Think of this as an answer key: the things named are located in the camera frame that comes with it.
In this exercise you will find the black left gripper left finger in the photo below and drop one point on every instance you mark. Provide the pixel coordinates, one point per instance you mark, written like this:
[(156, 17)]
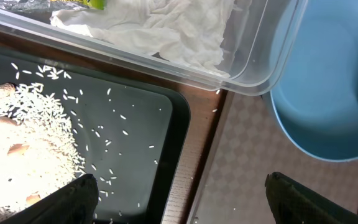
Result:
[(75, 203)]

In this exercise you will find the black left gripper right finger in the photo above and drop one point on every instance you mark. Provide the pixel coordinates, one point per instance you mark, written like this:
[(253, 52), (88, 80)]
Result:
[(293, 203)]

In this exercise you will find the dark blue plate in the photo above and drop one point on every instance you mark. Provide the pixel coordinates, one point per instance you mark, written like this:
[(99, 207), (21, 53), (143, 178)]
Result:
[(315, 101)]

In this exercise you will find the white paper napkin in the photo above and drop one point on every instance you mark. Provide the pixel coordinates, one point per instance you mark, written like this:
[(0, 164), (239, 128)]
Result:
[(185, 32)]

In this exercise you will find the brown serving tray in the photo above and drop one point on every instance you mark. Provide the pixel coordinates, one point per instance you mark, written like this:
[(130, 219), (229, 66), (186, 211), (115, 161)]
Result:
[(248, 146)]

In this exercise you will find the pile of rice scraps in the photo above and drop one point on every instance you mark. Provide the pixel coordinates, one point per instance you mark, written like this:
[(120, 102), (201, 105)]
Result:
[(38, 153)]

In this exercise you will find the black tray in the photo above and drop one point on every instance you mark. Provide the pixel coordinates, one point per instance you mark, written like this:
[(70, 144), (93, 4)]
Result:
[(130, 133)]

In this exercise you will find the clear plastic bin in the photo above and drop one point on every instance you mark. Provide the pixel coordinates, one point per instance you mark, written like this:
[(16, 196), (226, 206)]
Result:
[(258, 38)]

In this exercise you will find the yellow green wrapper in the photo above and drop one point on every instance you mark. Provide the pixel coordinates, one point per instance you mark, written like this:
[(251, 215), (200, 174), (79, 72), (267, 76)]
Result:
[(93, 4)]

